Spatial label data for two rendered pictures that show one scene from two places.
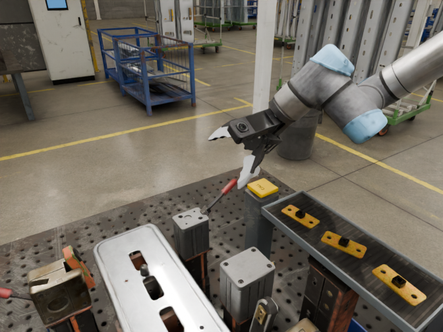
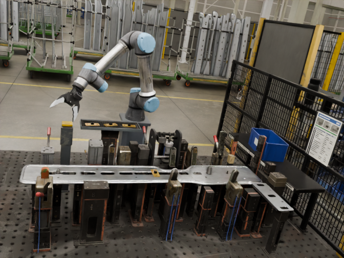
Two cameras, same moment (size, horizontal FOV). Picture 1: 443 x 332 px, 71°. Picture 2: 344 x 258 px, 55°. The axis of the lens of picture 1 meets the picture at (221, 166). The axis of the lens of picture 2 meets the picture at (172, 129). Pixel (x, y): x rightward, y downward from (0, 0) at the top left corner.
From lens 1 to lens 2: 1.63 m
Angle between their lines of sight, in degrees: 70
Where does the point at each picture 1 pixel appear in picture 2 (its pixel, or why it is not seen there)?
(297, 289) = not seen: hidden behind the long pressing
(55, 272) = (45, 180)
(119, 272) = not seen: hidden behind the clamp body
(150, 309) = (79, 175)
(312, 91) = (90, 78)
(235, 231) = (14, 178)
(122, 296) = (65, 179)
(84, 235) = not seen: outside the picture
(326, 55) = (91, 66)
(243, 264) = (94, 143)
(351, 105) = (101, 80)
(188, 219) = (47, 150)
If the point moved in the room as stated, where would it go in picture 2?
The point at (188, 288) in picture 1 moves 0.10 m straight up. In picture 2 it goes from (78, 167) to (79, 150)
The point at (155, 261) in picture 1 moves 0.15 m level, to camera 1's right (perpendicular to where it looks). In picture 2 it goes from (54, 169) to (69, 159)
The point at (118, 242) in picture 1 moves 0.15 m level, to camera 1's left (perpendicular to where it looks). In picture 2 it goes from (28, 175) to (7, 188)
